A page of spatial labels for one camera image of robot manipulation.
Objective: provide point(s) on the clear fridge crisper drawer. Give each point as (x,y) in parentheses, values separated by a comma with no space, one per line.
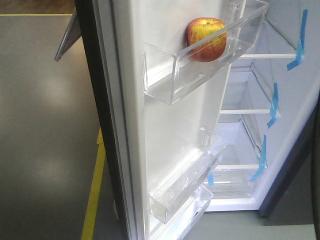
(232,183)

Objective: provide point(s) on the blue tape strip middle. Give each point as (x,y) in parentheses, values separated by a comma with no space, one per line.
(274,106)

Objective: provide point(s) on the clear upper door bin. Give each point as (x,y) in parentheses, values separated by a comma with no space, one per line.
(173,65)

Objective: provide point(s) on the grey fridge body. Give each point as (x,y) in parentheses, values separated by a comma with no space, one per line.
(267,114)

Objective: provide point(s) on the clear door bin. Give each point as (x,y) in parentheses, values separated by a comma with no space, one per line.
(173,65)
(178,184)
(183,221)

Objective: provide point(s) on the blue tape strip upper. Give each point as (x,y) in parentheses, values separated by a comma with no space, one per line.
(301,43)

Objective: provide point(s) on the blue tape strip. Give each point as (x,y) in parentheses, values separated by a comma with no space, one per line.
(262,161)
(274,106)
(301,43)
(210,179)

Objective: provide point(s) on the fridge door white inside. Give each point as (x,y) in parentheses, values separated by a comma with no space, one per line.
(144,137)

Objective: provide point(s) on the clear middle door bin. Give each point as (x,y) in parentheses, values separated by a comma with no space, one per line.
(178,184)

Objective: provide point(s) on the blue tape strip lower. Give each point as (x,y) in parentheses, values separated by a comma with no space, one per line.
(262,161)

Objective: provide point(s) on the blue tape strip left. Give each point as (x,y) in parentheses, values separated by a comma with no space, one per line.
(210,179)

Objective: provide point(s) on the clear lower door bin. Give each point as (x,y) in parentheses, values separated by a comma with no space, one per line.
(183,221)

